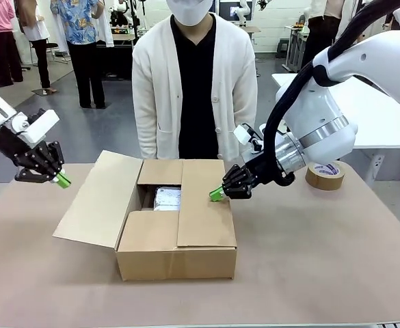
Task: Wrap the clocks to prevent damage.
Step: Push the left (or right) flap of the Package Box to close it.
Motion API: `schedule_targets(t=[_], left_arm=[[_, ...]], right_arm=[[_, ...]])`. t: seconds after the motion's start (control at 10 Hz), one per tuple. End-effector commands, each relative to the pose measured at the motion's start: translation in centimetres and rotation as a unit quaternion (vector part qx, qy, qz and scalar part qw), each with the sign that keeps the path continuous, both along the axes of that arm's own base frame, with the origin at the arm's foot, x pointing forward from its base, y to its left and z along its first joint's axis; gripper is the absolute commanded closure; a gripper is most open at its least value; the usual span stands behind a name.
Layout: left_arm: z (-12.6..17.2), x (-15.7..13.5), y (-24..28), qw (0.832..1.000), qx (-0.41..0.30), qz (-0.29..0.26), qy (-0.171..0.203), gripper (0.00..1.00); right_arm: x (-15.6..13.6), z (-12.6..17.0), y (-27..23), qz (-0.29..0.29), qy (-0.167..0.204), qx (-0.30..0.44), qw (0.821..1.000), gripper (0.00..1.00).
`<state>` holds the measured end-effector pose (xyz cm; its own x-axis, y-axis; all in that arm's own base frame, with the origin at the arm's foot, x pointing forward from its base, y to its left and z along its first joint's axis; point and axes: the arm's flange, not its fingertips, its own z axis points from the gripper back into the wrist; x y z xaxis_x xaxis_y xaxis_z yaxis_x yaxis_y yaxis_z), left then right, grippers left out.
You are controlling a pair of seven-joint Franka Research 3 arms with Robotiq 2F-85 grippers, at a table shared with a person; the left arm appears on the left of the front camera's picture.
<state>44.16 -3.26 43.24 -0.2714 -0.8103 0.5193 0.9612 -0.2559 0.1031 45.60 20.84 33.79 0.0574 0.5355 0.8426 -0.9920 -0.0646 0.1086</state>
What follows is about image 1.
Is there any person in white cardigan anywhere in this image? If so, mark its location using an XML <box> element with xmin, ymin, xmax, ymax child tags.
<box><xmin>131</xmin><ymin>0</ymin><xmax>258</xmax><ymax>162</ymax></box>

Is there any brown cardboard box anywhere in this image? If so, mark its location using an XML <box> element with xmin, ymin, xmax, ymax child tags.
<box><xmin>52</xmin><ymin>150</ymin><xmax>238</xmax><ymax>282</ymax></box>

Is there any computer monitor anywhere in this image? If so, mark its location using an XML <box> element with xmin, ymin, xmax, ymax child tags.
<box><xmin>219</xmin><ymin>0</ymin><xmax>254</xmax><ymax>22</ymax></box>

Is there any person in pink shirt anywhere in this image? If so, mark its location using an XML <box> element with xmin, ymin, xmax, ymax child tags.
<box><xmin>0</xmin><ymin>0</ymin><xmax>25</xmax><ymax>88</ymax></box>

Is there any person's left forearm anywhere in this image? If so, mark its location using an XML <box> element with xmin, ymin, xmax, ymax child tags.
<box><xmin>232</xmin><ymin>98</ymin><xmax>258</xmax><ymax>162</ymax></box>

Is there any grey background desk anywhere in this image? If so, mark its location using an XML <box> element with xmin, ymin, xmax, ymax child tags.
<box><xmin>284</xmin><ymin>23</ymin><xmax>310</xmax><ymax>73</ymax></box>

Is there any person in brown vest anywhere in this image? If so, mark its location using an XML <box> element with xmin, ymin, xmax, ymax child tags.
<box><xmin>16</xmin><ymin>0</ymin><xmax>59</xmax><ymax>94</ymax></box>

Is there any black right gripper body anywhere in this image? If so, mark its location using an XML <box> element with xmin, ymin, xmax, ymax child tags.
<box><xmin>245</xmin><ymin>153</ymin><xmax>295</xmax><ymax>193</ymax></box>

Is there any person's right forearm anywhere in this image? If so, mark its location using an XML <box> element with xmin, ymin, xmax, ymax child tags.
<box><xmin>133</xmin><ymin>98</ymin><xmax>159</xmax><ymax>161</ymax></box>

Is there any person in floral shirt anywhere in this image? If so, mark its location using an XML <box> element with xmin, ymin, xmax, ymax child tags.
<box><xmin>50</xmin><ymin>0</ymin><xmax>107</xmax><ymax>109</ymax></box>

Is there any brown packing tape roll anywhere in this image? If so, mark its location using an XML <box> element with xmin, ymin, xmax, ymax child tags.
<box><xmin>304</xmin><ymin>161</ymin><xmax>346</xmax><ymax>192</ymax></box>

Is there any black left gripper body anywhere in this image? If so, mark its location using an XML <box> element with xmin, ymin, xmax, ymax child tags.
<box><xmin>0</xmin><ymin>128</ymin><xmax>46</xmax><ymax>169</ymax></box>

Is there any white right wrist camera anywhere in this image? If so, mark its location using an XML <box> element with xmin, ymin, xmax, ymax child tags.
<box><xmin>233</xmin><ymin>123</ymin><xmax>266</xmax><ymax>156</ymax></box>

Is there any person in beige top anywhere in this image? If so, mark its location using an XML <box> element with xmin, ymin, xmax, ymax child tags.
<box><xmin>302</xmin><ymin>0</ymin><xmax>345</xmax><ymax>74</ymax></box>

